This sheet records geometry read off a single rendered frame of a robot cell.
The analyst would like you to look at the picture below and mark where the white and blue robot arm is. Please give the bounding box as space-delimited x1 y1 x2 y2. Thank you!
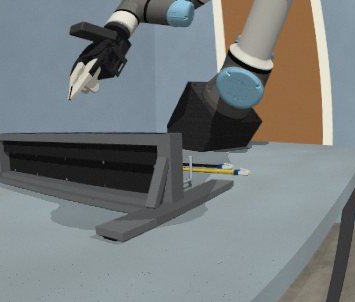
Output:
69 0 293 119

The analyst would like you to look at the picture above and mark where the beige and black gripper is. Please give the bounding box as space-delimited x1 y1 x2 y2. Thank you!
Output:
68 22 131 101

